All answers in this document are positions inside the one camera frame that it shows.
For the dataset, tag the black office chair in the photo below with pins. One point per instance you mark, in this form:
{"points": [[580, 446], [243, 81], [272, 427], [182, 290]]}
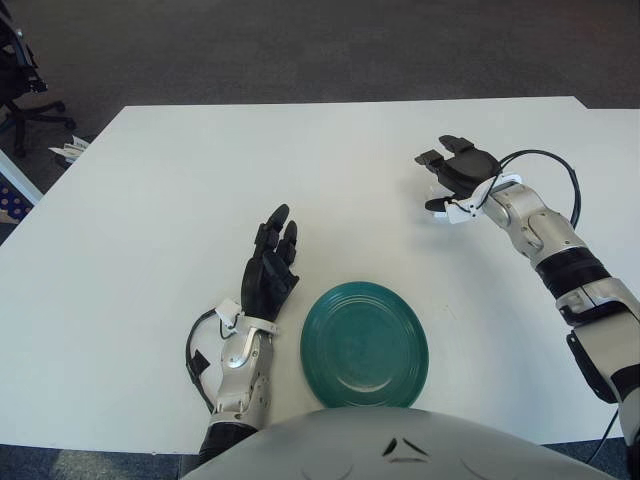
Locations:
{"points": [[15, 75]]}

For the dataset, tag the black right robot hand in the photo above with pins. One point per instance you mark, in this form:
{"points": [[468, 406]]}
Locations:
{"points": [[467, 170]]}

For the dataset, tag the blue dotted patterned panel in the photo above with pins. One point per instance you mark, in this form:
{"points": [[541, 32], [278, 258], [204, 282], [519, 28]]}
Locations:
{"points": [[10, 202]]}

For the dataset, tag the white charger block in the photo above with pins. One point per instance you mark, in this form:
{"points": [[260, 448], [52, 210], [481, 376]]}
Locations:
{"points": [[440, 214]]}

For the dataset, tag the grey robot torso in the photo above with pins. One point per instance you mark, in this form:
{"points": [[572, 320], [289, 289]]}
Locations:
{"points": [[350, 445]]}

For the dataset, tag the green ceramic plate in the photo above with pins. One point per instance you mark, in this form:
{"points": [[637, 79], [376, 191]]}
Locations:
{"points": [[365, 345]]}

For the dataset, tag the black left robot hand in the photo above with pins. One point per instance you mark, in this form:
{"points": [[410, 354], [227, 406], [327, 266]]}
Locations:
{"points": [[265, 285]]}

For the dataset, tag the white paper scraps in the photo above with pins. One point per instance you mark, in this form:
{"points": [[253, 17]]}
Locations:
{"points": [[70, 148]]}

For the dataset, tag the white desk edge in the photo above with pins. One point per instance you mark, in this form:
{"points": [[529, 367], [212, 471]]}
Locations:
{"points": [[15, 177]]}

